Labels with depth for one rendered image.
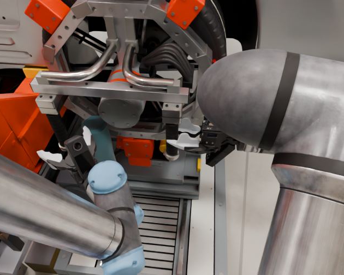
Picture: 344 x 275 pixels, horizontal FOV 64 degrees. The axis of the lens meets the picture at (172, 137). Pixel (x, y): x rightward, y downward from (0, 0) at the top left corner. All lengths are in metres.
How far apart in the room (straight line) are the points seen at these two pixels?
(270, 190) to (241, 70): 1.48
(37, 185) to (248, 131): 0.25
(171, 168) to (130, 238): 0.99
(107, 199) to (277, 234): 0.34
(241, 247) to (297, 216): 1.26
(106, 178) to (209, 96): 0.30
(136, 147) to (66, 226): 0.81
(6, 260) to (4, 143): 0.40
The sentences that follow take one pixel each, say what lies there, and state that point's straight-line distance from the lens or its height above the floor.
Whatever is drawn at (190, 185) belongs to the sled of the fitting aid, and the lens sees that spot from 1.51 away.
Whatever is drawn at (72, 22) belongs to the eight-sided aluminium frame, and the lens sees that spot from 0.90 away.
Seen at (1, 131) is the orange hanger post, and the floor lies 0.77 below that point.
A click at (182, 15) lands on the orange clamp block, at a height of 1.10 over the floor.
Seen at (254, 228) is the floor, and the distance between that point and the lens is 1.62.
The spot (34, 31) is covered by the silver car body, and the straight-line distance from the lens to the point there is 1.26.
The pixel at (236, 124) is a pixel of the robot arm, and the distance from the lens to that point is 0.31.
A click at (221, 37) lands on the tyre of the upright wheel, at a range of 0.94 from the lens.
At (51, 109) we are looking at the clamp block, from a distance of 0.82.
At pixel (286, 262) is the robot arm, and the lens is 0.31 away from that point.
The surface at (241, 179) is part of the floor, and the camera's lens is 1.76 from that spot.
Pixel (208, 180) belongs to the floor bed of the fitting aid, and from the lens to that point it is 1.62.
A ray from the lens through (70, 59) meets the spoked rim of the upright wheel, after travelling 1.10.
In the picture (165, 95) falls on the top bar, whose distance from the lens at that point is 0.71.
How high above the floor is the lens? 1.42
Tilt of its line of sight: 48 degrees down
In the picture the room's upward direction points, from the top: straight up
